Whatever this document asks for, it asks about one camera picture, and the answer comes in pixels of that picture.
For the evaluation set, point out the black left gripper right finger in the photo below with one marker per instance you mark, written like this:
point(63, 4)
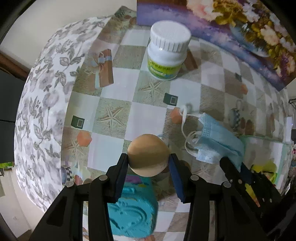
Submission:
point(194, 190)

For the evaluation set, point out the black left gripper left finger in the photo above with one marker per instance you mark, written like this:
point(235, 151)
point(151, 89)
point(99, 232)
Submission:
point(63, 219)

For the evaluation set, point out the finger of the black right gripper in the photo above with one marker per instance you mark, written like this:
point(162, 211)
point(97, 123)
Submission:
point(264, 213)

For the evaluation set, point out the yellow-green cloth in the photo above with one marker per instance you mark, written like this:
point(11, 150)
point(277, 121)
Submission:
point(268, 169)

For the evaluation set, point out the beige wooden egg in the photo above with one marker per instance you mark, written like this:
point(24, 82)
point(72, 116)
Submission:
point(148, 155)

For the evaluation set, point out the teal rimmed white tray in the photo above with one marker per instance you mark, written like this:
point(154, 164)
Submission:
point(259, 151)

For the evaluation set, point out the blue face mask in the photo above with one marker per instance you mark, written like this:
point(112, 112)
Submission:
point(211, 141)

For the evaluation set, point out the teal plastic toy box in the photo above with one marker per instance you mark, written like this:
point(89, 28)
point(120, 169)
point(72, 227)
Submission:
point(135, 213)

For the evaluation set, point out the flower painting canvas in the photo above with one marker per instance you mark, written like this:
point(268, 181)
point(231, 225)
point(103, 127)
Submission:
point(260, 33)

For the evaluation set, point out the white pill bottle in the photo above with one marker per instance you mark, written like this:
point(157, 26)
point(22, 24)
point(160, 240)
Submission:
point(167, 49)

